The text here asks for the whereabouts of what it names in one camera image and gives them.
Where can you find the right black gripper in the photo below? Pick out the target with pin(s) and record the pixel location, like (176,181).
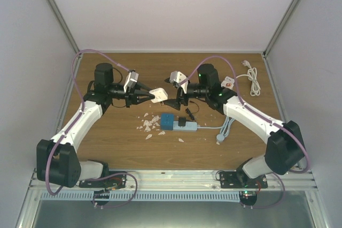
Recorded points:
(174,103)

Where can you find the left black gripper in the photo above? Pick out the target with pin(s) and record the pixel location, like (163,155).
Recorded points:
(134,94)

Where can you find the white square plug adapter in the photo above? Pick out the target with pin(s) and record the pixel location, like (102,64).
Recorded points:
(159,95)

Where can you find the blue cube plug adapter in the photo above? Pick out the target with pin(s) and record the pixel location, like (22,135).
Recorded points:
(167,121)

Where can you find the light blue power strip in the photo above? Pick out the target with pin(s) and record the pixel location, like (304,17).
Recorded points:
(189,126)

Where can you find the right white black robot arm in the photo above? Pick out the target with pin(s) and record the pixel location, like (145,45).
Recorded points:
(284,142)

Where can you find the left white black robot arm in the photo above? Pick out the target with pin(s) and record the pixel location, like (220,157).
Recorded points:
(56,158)

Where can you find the white cube socket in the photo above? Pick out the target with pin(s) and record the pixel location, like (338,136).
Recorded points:
(228,83)

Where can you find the aluminium front rail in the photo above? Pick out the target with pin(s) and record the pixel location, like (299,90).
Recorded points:
(207,180)

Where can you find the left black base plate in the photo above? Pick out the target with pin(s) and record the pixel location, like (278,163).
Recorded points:
(116,181)

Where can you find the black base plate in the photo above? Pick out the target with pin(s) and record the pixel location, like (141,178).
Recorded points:
(116,181)
(236,180)

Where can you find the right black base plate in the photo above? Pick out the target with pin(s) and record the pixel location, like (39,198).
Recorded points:
(236,180)

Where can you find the grey slotted cable duct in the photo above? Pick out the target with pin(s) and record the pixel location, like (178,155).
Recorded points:
(169,196)

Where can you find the left aluminium frame post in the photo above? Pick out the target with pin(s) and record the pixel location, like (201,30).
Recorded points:
(63,25)

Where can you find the aluminium frame post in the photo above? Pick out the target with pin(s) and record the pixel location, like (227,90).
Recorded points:
(283,22)
(63,25)

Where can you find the right aluminium frame post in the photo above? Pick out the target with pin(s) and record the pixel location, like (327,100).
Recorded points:
(283,22)

